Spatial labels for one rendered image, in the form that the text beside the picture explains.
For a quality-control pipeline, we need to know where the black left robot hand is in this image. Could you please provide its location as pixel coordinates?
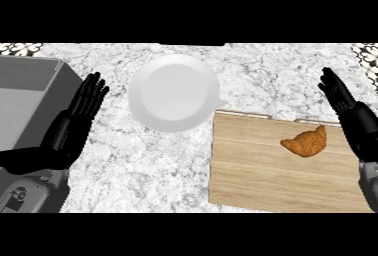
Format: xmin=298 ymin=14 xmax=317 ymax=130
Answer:
xmin=0 ymin=71 xmax=110 ymax=176

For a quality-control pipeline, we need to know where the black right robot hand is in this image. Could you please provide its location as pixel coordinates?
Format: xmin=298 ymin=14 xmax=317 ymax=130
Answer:
xmin=315 ymin=66 xmax=378 ymax=164

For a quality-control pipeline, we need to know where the brown croissant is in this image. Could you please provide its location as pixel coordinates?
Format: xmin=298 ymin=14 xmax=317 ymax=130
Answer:
xmin=278 ymin=124 xmax=329 ymax=159

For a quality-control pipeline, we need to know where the wooden tray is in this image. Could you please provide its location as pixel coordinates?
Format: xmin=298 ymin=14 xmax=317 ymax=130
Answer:
xmin=208 ymin=109 xmax=374 ymax=214

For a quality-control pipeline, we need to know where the white plate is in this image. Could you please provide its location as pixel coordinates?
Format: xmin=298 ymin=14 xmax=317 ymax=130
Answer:
xmin=126 ymin=54 xmax=221 ymax=133

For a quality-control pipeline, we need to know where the grey box appliance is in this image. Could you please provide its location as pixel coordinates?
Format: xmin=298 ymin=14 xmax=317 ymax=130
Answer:
xmin=0 ymin=55 xmax=85 ymax=152

